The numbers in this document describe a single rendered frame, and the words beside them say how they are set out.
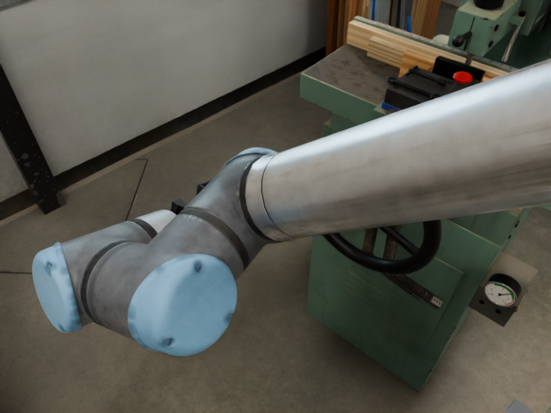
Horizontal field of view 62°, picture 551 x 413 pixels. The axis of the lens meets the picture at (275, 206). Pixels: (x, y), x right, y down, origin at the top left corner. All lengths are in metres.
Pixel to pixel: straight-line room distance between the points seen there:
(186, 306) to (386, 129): 0.22
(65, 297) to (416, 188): 0.34
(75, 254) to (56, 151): 1.62
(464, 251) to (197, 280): 0.74
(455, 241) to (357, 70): 0.42
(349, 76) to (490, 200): 0.75
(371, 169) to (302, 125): 2.07
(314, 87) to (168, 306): 0.72
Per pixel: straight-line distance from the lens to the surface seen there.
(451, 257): 1.08
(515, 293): 0.99
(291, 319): 1.64
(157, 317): 0.40
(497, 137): 0.29
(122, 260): 0.45
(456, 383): 1.64
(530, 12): 1.06
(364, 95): 0.98
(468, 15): 0.94
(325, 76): 1.03
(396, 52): 1.08
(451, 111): 0.32
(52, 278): 0.50
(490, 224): 0.98
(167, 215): 0.57
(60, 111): 2.03
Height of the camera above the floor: 1.42
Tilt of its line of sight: 46 degrees down
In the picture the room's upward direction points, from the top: straight up
